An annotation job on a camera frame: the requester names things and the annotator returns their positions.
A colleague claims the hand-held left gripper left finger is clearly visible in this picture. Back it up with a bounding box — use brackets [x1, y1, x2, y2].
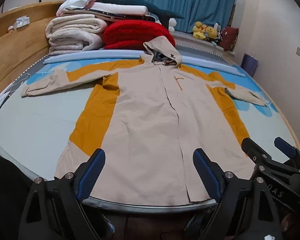
[19, 149, 106, 240]

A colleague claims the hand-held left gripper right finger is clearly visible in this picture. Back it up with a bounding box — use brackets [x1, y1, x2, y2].
[193, 148, 283, 240]

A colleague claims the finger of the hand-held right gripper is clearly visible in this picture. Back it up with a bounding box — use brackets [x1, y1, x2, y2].
[241, 137, 288, 178]
[274, 137, 300, 165]

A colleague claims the beige and mustard hooded jacket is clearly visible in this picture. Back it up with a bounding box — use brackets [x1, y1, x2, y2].
[20, 35, 268, 203]

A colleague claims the blue patterned bed mat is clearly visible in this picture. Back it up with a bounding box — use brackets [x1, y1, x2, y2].
[0, 44, 294, 208]

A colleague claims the dark red cushion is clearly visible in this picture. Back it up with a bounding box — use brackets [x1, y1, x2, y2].
[219, 26, 239, 52]

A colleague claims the yellow plush toy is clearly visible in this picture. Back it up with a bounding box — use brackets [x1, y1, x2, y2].
[192, 21, 207, 39]
[204, 26, 218, 41]

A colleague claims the red knitted blanket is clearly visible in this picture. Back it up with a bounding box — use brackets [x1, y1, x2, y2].
[103, 19, 176, 50]

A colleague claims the wooden headboard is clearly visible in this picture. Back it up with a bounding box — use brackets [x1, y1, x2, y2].
[0, 1, 65, 100]

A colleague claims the folded patterned cloth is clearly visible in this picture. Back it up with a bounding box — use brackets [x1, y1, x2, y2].
[64, 9, 156, 22]

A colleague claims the blue curtain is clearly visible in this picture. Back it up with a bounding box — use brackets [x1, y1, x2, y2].
[136, 0, 238, 33]

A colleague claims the folded white sheet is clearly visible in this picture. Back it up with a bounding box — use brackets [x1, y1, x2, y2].
[90, 2, 148, 15]

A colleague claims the tissue pack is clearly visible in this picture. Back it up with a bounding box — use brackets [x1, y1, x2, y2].
[13, 16, 30, 28]

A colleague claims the pink and white cloth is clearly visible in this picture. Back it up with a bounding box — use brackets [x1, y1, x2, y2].
[56, 0, 100, 15]

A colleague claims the dark teal plush shark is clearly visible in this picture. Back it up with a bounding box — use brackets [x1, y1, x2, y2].
[97, 0, 185, 23]

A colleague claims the white cable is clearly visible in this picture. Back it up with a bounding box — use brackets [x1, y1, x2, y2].
[0, 72, 31, 117]

